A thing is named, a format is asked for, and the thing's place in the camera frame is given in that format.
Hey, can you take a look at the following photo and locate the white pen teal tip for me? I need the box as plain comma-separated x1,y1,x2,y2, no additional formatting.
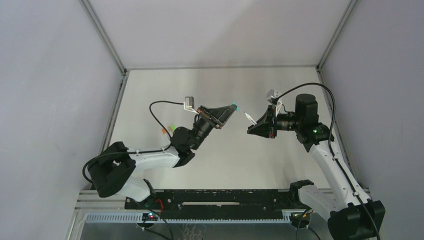
244,112,257,125

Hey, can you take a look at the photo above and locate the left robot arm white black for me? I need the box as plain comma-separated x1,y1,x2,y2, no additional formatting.
83,104,237,203

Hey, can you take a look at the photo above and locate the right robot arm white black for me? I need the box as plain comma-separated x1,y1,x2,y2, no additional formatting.
247,91,386,240

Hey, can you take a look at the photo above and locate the small circuit board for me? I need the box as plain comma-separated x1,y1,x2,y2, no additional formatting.
141,212,160,222

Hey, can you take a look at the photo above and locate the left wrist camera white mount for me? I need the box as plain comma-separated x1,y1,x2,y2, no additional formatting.
183,96,199,114

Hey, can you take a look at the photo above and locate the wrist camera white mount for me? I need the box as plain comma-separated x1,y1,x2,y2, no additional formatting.
266,89,283,115
183,96,199,114

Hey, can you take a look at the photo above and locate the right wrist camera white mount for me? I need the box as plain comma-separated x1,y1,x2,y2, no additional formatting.
266,89,283,115

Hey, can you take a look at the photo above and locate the right black camera cable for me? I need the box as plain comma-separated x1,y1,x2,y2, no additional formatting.
273,82,382,240

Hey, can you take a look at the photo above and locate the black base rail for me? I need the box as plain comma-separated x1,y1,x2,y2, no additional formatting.
124,188,312,221

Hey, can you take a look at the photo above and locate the aluminium frame profile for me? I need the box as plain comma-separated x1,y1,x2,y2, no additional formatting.
98,70,130,154

